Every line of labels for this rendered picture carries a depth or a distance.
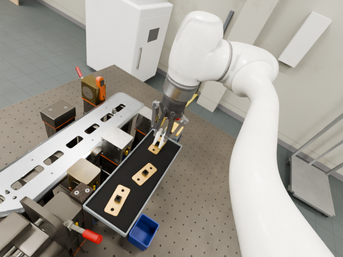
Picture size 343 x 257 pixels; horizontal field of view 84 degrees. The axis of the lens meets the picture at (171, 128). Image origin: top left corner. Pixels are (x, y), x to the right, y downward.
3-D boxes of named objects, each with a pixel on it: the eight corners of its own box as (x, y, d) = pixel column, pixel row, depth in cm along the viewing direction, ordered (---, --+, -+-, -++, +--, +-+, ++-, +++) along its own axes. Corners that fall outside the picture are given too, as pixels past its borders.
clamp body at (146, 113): (135, 147, 126) (145, 105, 101) (149, 156, 124) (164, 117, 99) (128, 154, 120) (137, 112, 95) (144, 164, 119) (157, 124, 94)
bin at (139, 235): (139, 219, 96) (142, 212, 90) (155, 230, 94) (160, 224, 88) (125, 240, 88) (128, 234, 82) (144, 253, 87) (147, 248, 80)
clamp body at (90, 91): (88, 118, 131) (87, 71, 106) (104, 128, 129) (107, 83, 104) (78, 124, 125) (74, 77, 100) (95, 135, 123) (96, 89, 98)
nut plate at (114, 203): (118, 184, 57) (119, 182, 56) (130, 189, 57) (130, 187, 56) (103, 211, 51) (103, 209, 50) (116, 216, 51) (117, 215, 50)
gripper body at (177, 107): (194, 95, 57) (184, 117, 63) (170, 81, 58) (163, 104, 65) (185, 106, 52) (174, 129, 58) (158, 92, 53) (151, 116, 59)
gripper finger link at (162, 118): (167, 111, 58) (163, 108, 58) (156, 133, 66) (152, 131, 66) (173, 105, 61) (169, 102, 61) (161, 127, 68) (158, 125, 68)
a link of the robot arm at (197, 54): (168, 85, 46) (215, 93, 50) (190, 16, 35) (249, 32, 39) (162, 62, 53) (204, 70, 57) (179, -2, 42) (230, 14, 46)
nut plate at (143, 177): (149, 162, 65) (149, 160, 64) (157, 170, 64) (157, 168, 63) (131, 178, 60) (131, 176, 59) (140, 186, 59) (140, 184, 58)
